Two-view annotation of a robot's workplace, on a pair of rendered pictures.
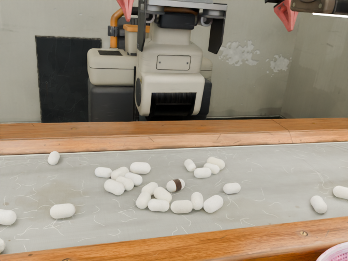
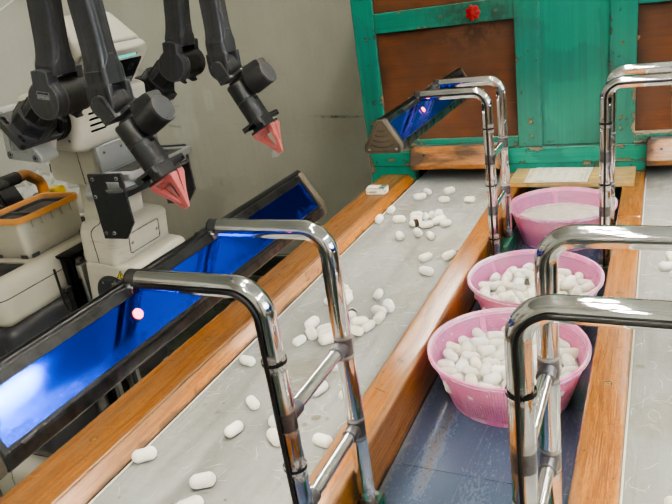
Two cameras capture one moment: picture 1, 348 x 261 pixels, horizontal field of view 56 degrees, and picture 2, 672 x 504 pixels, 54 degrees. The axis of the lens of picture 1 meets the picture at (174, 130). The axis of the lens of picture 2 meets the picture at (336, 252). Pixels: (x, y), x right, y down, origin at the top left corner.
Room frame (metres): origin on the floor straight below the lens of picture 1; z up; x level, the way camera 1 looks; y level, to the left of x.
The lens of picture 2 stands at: (-0.34, 0.86, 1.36)
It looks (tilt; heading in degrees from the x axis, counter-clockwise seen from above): 22 degrees down; 314
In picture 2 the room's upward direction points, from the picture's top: 9 degrees counter-clockwise
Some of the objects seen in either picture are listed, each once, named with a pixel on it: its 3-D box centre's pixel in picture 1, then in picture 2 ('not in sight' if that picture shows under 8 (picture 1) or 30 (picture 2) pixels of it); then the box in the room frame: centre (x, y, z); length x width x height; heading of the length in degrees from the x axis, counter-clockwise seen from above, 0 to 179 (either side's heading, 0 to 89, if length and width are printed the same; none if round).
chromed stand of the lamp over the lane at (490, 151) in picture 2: not in sight; (464, 176); (0.49, -0.48, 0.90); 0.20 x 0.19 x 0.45; 106
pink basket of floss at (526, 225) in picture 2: not in sight; (561, 219); (0.35, -0.70, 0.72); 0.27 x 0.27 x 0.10
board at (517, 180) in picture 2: not in sight; (571, 176); (0.41, -0.91, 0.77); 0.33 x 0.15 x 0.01; 16
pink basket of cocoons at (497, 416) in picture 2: not in sight; (508, 368); (0.15, -0.01, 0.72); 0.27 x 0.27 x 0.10
